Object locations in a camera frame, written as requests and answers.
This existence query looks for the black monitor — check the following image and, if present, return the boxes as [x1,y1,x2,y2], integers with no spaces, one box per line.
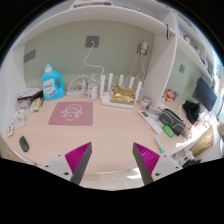
[192,78,217,111]

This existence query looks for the black bag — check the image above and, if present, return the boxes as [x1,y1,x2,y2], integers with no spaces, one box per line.
[182,101,200,124]

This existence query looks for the blue detergent bottle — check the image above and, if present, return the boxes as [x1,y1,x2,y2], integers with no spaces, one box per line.
[41,63,65,101]

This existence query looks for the white wire rack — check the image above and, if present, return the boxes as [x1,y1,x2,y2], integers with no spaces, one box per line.
[67,75,86,97]

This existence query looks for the white wifi router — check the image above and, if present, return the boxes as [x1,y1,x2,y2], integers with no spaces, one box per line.
[99,73,142,109]

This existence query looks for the white cable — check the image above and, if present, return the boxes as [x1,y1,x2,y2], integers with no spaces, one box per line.
[83,42,105,79]

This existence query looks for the small white cup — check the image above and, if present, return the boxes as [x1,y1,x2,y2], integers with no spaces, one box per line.
[141,96,151,109]

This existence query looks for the plastic wrapped items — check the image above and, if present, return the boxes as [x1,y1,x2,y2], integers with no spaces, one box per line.
[8,109,29,137]

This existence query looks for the white shelf unit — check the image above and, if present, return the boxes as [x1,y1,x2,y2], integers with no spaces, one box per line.
[11,0,212,107]

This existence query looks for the clear jar white label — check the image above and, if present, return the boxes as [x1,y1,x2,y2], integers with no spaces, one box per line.
[88,76,98,100]

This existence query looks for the white green tube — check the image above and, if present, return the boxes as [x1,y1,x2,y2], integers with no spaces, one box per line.
[155,136,165,153]

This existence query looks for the black computer mouse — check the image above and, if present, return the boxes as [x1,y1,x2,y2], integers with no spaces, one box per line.
[19,136,29,152]

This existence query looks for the white remote control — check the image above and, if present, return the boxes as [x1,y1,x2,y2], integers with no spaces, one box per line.
[139,110,162,134]

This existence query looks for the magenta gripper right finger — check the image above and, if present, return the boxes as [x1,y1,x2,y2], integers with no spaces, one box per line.
[132,142,183,186]

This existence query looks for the white power adapter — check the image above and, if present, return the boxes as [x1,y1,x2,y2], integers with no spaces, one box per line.
[139,41,148,55]

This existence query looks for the grey wall socket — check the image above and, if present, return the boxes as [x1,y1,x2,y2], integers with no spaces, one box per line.
[85,36,100,47]

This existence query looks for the pink mouse pad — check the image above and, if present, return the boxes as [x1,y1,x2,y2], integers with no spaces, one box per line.
[48,102,93,126]

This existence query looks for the green small box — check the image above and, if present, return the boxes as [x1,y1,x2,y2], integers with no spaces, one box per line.
[162,125,174,138]

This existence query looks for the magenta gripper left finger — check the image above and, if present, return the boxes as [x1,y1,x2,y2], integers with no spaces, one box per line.
[40,142,93,186]

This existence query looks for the grey zip pouch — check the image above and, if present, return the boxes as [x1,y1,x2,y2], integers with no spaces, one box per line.
[159,108,185,136]

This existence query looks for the stack of booklets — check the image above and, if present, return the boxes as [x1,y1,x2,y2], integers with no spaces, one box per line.
[17,88,42,100]

